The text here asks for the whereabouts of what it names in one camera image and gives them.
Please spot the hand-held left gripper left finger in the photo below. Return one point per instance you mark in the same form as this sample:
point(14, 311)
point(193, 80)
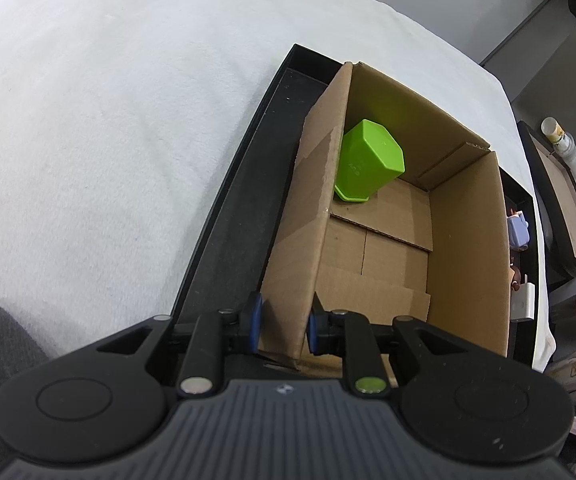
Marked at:
point(254, 325)

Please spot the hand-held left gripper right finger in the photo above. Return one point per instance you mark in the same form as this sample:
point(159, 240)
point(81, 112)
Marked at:
point(313, 332)

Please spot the black tray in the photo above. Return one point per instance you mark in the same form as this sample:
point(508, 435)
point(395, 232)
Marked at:
point(248, 200)

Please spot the brown cardboard box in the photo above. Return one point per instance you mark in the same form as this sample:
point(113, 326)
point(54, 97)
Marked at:
point(467, 240)

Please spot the white charger plug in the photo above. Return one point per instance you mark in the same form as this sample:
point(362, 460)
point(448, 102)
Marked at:
point(523, 302)

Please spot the purple block figure toy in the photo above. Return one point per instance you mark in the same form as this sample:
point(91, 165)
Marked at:
point(517, 230)

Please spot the green hexagonal cup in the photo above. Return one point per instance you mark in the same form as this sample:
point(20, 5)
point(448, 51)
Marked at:
point(367, 160)

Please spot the small brown figure toy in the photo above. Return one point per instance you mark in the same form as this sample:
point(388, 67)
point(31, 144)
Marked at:
point(516, 276)

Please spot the white bed sheet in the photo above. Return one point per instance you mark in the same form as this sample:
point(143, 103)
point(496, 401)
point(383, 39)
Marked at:
point(93, 135)

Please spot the clear plastic bottle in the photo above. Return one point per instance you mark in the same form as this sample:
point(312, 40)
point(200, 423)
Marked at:
point(566, 150)

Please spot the bottle with yellow label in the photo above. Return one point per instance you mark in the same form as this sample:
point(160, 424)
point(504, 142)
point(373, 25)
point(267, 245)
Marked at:
point(553, 131)

